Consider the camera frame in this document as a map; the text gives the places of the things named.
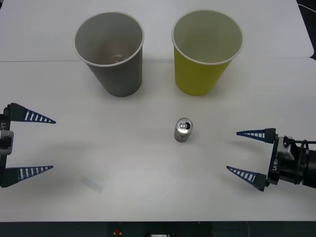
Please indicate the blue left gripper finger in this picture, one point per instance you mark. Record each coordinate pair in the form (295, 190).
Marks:
(22, 114)
(17, 174)

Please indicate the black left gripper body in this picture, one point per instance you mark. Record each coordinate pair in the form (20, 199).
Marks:
(3, 124)

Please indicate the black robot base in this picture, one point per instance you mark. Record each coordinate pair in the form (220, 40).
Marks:
(138, 230)

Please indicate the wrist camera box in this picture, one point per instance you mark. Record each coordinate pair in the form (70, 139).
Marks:
(286, 151)
(6, 142)

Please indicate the silver and black drink can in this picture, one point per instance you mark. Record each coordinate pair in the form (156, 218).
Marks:
(181, 135)

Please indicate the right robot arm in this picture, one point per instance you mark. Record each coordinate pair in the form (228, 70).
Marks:
(309, 168)

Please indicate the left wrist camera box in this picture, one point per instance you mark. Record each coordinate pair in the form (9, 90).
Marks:
(6, 142)

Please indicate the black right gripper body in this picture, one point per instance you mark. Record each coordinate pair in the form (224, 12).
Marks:
(275, 169)

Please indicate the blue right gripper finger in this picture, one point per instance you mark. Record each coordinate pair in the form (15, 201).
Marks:
(264, 135)
(258, 180)

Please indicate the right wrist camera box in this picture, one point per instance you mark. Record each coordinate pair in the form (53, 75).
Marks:
(286, 151)

